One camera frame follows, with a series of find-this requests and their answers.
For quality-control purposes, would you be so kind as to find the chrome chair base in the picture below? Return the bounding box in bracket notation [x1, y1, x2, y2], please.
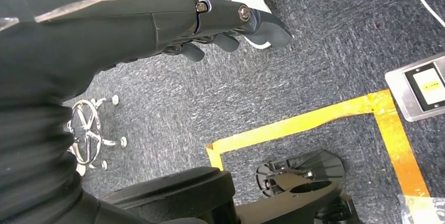
[64, 94, 128, 177]

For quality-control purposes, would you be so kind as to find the black robot hip joint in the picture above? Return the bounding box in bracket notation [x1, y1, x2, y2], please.
[101, 166, 240, 224]

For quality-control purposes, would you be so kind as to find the black robot foot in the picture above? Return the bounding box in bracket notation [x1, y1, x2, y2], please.
[236, 148, 364, 224]

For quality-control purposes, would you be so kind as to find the yellow floor tape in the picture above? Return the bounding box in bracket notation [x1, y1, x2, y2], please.
[205, 89, 432, 199]

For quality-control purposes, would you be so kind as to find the metal floor socket plate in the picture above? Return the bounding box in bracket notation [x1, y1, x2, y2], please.
[385, 52, 445, 123]

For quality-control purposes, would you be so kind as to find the clear plastic sheet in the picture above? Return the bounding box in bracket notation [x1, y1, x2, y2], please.
[398, 194, 445, 224]

